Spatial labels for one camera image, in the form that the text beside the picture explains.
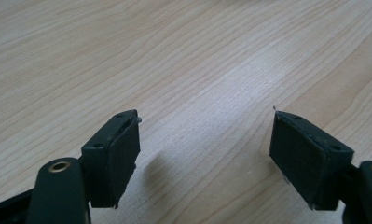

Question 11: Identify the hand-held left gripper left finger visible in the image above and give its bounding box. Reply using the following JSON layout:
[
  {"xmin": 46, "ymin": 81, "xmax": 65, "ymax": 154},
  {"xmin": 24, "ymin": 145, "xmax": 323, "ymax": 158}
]
[{"xmin": 80, "ymin": 108, "xmax": 142, "ymax": 209}]

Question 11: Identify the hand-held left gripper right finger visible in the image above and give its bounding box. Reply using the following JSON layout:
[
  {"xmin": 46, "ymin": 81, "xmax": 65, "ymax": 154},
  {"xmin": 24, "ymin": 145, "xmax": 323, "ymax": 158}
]
[{"xmin": 269, "ymin": 106, "xmax": 355, "ymax": 211}]

